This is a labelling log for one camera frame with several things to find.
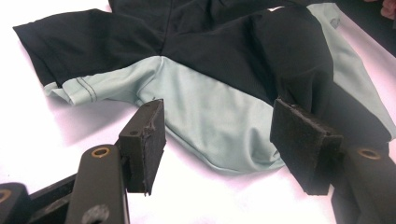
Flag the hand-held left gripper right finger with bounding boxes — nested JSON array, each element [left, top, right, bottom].
[[269, 97, 344, 197]]

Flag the black and green t-shirt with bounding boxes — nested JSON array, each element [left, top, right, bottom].
[[12, 0, 396, 175]]

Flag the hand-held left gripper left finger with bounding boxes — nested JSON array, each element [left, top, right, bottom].
[[118, 98, 167, 197]]

